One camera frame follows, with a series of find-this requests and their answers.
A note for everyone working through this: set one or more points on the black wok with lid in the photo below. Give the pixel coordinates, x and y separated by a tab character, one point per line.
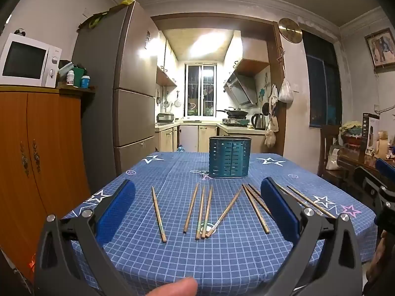
233	111

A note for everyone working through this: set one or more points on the person's left hand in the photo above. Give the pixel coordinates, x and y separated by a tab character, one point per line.
172	288

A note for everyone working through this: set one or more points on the dark wooden side table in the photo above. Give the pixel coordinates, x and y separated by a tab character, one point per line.
351	163

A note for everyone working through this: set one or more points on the dark curtained window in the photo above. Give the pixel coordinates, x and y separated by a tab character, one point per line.
322	80

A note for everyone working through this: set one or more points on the framed wall picture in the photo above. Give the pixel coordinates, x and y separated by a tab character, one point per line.
381	49

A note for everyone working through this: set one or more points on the silver countertop appliance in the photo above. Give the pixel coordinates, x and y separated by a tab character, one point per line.
165	117

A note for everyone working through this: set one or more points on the dark wooden chair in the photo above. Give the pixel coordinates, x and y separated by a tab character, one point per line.
328	148

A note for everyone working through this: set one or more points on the teal perforated utensil holder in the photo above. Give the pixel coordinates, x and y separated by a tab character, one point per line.
229	157

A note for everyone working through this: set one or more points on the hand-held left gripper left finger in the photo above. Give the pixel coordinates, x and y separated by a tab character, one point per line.
118	211

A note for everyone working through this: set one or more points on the gold wall clock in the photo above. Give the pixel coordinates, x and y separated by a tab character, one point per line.
290	30

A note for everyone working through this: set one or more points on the barred kitchen window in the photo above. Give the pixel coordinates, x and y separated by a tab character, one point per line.
201	90

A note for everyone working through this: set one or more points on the steel range hood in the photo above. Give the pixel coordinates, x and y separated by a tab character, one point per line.
240	88

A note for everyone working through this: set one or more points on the blue checked star tablecloth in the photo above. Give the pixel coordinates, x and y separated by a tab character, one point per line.
185	262

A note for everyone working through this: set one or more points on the dark green bundle on refrigerator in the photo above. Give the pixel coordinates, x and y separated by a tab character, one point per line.
94	20

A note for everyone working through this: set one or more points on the hanging bundle of bags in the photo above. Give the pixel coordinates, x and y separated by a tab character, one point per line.
271	120

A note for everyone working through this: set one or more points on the orange wooden cabinet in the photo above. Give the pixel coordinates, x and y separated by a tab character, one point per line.
40	166

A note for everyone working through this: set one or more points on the white hanging plastic bag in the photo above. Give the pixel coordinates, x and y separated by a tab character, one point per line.
286	92

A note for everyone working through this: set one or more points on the brown wooden door frame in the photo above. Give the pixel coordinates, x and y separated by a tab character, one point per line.
276	67

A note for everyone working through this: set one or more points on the blue lidded jar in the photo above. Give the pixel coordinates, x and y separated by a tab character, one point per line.
85	82

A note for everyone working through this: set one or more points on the black cardboard box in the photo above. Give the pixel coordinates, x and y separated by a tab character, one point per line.
370	132

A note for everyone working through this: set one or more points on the steel electric kettle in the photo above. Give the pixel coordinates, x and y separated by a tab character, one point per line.
259	121

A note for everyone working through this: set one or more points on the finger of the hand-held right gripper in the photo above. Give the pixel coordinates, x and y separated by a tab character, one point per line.
367	177
385	168

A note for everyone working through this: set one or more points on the grey refrigerator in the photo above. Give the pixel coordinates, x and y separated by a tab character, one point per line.
129	98

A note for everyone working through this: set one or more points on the person's right forearm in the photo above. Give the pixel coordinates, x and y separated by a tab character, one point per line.
384	259

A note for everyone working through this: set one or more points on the pale blue box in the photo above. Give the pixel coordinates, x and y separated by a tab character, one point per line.
64	68

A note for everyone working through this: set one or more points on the white bag on chair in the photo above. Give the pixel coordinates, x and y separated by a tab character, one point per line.
333	158

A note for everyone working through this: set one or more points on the basket of cloth items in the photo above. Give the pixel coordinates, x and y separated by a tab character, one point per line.
351	132

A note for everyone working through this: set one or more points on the beige kitchen wall cabinets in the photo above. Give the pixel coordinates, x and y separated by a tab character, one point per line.
165	64

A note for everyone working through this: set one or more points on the green plastic container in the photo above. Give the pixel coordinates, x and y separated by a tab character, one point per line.
79	75

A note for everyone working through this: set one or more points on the white microwave oven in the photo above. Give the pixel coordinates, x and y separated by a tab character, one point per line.
27	60

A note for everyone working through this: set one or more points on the yellow item on refrigerator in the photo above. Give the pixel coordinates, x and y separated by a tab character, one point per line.
128	1

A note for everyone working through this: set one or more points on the beige kitchen base cabinets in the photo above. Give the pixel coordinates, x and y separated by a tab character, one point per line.
191	137

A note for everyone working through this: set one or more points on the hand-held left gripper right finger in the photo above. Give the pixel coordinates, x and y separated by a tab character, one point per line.
279	208

